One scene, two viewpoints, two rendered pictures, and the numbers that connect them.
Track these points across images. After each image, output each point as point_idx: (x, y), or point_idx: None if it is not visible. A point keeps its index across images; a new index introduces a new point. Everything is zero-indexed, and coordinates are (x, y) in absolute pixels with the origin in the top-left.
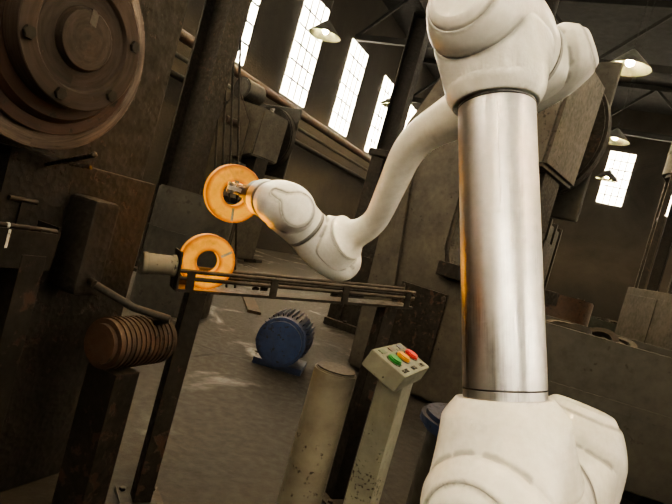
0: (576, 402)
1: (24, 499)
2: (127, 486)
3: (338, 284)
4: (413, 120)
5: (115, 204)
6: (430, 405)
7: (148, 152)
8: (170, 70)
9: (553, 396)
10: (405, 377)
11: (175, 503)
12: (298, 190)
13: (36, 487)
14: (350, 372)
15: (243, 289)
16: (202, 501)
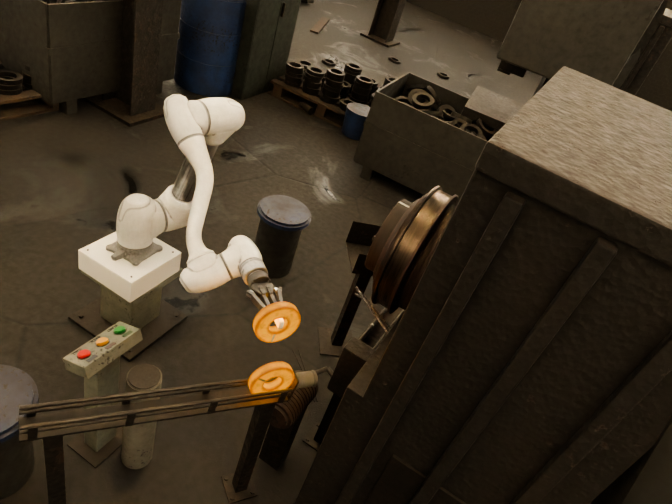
0: (135, 201)
1: (303, 470)
2: (249, 501)
3: (139, 391)
4: (212, 167)
5: (346, 345)
6: (13, 422)
7: (372, 377)
8: (401, 318)
9: (146, 202)
10: (117, 322)
11: (214, 488)
12: (243, 235)
13: (302, 484)
14: (134, 371)
15: (230, 406)
16: (194, 496)
